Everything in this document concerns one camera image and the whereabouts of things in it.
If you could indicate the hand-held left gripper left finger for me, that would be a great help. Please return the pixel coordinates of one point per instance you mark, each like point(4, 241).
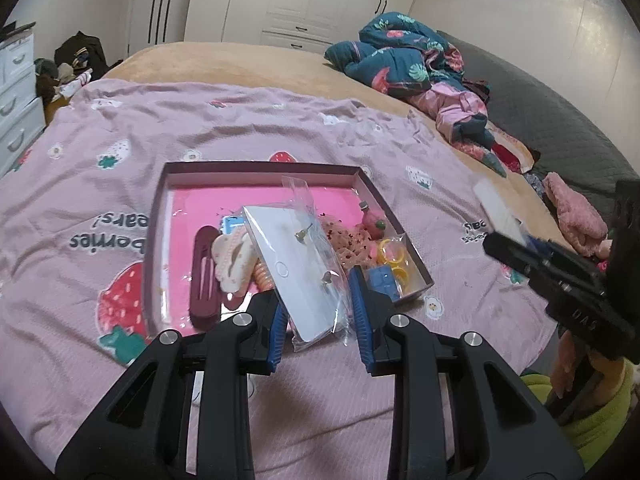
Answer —
point(272, 332)

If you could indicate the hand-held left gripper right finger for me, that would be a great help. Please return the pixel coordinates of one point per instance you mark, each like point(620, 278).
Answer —
point(361, 320)

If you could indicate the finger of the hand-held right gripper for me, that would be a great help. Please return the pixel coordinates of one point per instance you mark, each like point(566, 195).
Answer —
point(570, 257)
point(520, 260)

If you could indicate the small blue box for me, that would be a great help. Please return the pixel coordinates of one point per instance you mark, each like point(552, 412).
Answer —
point(382, 280)

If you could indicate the white packet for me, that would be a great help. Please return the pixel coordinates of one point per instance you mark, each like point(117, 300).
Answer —
point(495, 205)

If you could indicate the bagged yellow hoop earrings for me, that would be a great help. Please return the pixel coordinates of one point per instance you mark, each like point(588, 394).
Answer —
point(387, 252)

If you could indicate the bagged white earring card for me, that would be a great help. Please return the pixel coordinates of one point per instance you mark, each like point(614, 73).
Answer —
point(295, 260)

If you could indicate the cream claw hair clip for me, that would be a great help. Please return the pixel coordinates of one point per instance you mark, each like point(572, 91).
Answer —
point(230, 260)

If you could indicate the brown shallow box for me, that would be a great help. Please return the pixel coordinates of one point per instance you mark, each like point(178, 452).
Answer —
point(265, 170)

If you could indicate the person's right forearm green sleeve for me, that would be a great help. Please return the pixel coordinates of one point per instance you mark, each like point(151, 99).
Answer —
point(600, 425)

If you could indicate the person's right hand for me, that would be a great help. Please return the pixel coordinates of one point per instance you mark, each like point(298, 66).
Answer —
point(567, 355)

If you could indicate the pink plush item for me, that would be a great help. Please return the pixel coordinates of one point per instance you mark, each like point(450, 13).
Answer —
point(575, 210)

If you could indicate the pink lace scrunchie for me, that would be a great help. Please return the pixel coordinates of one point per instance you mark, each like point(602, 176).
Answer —
point(350, 245)

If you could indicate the maroon hair clip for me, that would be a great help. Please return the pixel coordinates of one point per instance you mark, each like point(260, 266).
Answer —
point(202, 280)

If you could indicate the red patterned cloth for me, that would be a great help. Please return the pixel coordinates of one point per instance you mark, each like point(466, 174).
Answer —
point(510, 152)

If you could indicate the grey quilted headboard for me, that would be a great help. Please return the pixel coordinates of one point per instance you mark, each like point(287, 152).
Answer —
point(550, 125)

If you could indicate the pink floral garment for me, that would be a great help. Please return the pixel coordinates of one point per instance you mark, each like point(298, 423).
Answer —
point(455, 110)

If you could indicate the pink strawberry print blanket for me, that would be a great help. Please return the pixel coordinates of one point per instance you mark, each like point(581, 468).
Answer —
point(100, 185)

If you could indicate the dark teal floral quilt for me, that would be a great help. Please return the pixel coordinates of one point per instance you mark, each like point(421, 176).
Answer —
point(395, 50)

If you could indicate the tan bed sheet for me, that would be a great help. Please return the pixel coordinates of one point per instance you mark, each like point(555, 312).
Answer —
point(225, 65)

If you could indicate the pile of clothes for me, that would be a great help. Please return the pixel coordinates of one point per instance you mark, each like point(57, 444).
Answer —
point(65, 85)

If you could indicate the white wardrobe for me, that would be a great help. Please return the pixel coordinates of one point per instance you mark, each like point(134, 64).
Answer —
point(300, 0)

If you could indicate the black bag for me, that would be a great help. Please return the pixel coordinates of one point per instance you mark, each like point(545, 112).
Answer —
point(82, 52)

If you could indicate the white door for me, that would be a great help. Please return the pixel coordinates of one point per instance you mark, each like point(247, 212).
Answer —
point(140, 10)

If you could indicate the white drawer cabinet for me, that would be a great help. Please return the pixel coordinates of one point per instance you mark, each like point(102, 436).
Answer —
point(15, 90)

